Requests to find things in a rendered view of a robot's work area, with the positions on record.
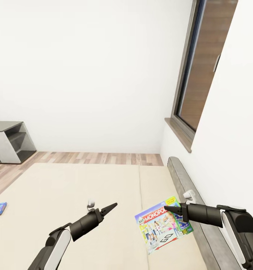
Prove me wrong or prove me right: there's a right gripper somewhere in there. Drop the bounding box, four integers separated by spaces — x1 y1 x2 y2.
164 202 209 225

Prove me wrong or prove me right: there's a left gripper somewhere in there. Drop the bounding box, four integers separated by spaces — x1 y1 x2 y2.
79 202 118 235

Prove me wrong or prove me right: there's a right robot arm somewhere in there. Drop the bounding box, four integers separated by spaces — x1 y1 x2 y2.
164 190 253 270

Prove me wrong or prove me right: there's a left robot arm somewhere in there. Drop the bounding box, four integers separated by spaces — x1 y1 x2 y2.
27 199 118 270

